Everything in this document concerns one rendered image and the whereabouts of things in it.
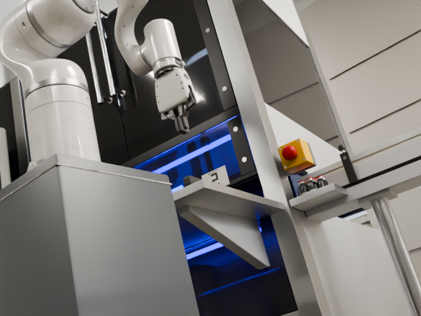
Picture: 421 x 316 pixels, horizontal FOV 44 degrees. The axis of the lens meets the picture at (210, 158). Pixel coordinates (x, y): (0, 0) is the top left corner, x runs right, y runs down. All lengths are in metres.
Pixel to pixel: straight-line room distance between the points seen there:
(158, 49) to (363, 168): 0.64
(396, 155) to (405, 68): 2.40
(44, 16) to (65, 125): 0.23
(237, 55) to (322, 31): 2.61
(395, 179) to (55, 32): 0.92
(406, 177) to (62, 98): 0.90
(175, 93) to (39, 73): 0.46
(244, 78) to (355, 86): 2.40
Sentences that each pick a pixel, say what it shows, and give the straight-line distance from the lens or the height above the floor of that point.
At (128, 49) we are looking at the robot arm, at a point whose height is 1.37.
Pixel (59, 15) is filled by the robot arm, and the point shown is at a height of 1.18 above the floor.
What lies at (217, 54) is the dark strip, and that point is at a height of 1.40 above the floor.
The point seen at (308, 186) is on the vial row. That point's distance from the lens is 1.44.
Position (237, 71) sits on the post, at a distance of 1.60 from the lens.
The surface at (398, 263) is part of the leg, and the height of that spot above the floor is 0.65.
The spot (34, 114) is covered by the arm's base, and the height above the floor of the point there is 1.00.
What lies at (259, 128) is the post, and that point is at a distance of 1.50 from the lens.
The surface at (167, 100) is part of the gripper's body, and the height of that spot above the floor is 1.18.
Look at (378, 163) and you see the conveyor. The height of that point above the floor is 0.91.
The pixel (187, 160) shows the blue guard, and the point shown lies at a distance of 1.61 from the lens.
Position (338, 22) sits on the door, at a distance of 4.16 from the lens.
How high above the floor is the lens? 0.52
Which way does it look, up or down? 21 degrees up
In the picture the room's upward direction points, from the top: 15 degrees counter-clockwise
